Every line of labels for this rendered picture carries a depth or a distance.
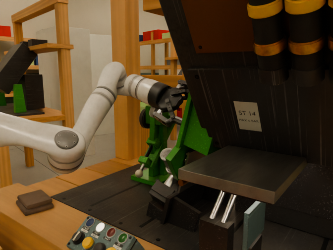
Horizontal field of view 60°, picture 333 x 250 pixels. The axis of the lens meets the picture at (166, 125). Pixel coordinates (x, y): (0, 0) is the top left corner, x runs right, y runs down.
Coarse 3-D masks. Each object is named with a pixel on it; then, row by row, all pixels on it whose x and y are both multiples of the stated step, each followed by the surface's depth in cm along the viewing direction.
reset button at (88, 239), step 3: (87, 237) 62; (90, 237) 62; (84, 240) 62; (87, 240) 61; (90, 240) 61; (93, 240) 62; (84, 243) 61; (87, 243) 61; (90, 243) 61; (84, 246) 61; (87, 246) 61; (90, 246) 61
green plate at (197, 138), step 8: (192, 104) 67; (184, 112) 67; (192, 112) 67; (184, 120) 67; (192, 120) 68; (184, 128) 68; (192, 128) 68; (200, 128) 67; (184, 136) 69; (192, 136) 68; (200, 136) 67; (208, 136) 66; (176, 144) 70; (184, 144) 70; (192, 144) 69; (200, 144) 67; (208, 144) 66; (184, 152) 73; (200, 152) 68; (208, 152) 66
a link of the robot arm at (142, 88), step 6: (144, 78) 86; (138, 84) 85; (144, 84) 84; (150, 84) 83; (138, 90) 84; (144, 90) 83; (138, 96) 85; (144, 96) 83; (144, 102) 85; (150, 108) 89; (156, 108) 88; (150, 114) 89
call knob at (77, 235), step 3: (78, 231) 64; (75, 234) 64; (78, 234) 63; (81, 234) 63; (72, 237) 63; (75, 237) 63; (78, 237) 63; (81, 237) 63; (72, 240) 63; (75, 240) 63; (78, 240) 63; (81, 240) 63; (75, 243) 63
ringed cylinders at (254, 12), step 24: (264, 0) 36; (288, 0) 35; (312, 0) 33; (264, 24) 38; (312, 24) 35; (264, 48) 39; (288, 48) 39; (312, 48) 36; (264, 72) 42; (288, 72) 43; (312, 72) 39
